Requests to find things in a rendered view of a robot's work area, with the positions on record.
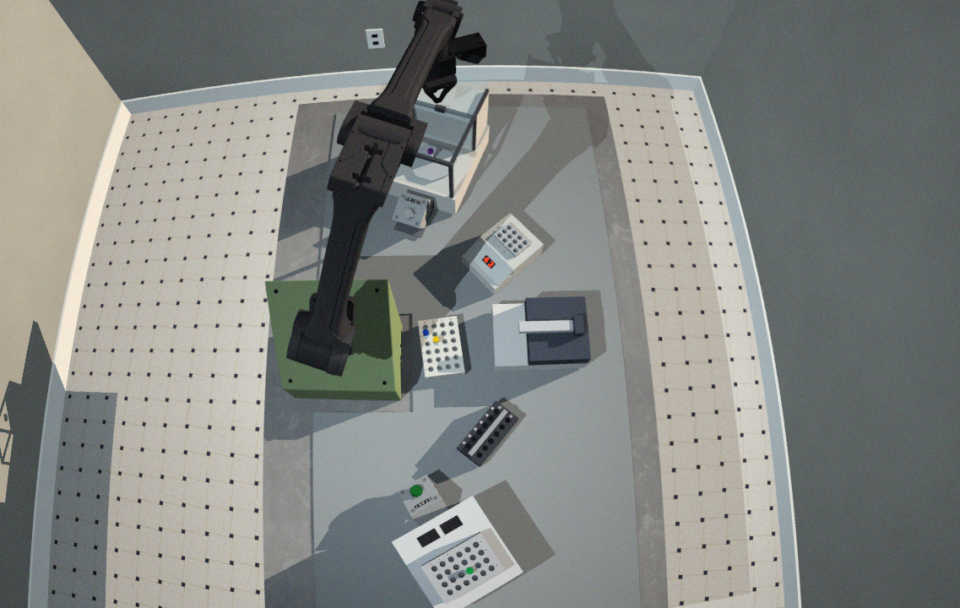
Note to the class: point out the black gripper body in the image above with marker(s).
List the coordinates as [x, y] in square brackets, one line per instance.
[433, 81]

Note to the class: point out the dark grey bench mat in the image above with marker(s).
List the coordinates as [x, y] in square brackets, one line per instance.
[559, 487]

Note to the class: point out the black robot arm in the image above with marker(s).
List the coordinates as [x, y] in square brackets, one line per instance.
[315, 333]

